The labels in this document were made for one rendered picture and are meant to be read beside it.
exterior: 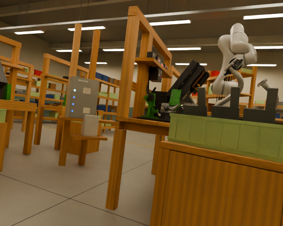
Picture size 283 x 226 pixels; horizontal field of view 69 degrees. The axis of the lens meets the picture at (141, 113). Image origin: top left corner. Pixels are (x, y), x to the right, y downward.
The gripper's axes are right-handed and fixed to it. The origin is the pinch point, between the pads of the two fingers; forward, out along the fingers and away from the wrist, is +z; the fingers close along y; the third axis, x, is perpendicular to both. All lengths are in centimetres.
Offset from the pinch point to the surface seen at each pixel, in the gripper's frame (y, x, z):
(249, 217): -30, 53, 46
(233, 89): -4.7, 8.5, 9.2
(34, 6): -421, -635, -429
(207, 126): -24.3, 13.1, 22.7
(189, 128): -32.8, 8.1, 23.4
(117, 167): -132, -2, 4
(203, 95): -18.7, -0.2, 10.2
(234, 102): -9.1, 13.8, 9.2
